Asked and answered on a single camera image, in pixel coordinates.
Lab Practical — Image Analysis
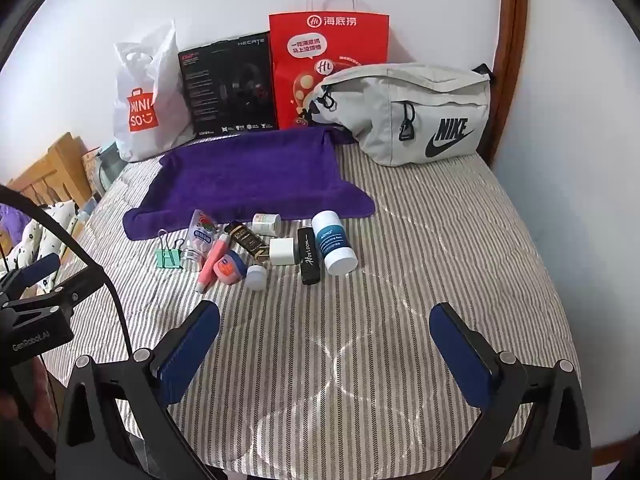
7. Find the green binder clip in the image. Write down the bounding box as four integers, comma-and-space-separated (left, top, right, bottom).
154, 229, 186, 270

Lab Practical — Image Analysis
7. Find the blue lid vaseline jar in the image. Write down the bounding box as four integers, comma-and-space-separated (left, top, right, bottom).
214, 249, 247, 285

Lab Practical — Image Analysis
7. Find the small white USB light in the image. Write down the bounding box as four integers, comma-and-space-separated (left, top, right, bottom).
244, 264, 268, 292

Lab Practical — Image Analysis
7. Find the pink lip balm tube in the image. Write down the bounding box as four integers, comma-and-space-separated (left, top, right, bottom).
195, 232, 230, 294

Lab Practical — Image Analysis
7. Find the clear mint candy bottle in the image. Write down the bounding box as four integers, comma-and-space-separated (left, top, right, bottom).
181, 209, 218, 271

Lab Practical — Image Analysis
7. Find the black gold cosmetic tube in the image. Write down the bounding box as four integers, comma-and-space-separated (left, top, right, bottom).
224, 221, 269, 264

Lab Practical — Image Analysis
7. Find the white USB wall charger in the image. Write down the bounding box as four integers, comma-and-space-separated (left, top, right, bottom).
269, 237, 297, 266

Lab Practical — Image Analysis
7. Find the white blue balm stick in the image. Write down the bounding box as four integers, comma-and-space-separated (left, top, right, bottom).
311, 210, 358, 276

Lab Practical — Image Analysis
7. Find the small white pill bottle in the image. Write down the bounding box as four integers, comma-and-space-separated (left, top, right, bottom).
252, 214, 281, 237

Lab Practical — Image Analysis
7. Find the black Horizon case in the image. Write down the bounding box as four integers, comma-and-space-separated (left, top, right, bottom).
297, 226, 320, 285

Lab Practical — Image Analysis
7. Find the wooden bedside furniture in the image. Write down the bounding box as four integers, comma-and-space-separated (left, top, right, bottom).
8, 132, 92, 207

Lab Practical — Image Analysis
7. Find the striped mattress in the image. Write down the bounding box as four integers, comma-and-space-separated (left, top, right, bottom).
41, 142, 584, 480

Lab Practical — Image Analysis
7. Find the teal kettle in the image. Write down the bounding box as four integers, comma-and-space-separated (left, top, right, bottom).
96, 141, 127, 195

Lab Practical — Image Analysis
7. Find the white Miniso shopping bag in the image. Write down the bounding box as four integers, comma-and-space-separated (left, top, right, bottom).
113, 22, 195, 162

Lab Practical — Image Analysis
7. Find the purple towel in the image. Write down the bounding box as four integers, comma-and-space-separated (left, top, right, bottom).
122, 126, 375, 240

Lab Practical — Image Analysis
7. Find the grey Nike waist bag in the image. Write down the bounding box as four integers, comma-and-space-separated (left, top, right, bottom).
304, 63, 491, 167

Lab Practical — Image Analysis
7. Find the black headset box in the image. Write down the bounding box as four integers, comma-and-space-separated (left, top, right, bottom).
178, 32, 278, 136

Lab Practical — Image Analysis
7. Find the red paper shopping bag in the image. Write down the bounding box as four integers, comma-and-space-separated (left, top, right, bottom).
269, 0, 390, 129

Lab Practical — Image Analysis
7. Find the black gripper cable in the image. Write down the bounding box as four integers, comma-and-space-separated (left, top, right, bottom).
0, 184, 136, 361

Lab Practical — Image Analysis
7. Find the wooden door frame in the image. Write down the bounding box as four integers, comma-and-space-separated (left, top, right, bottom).
483, 0, 528, 165

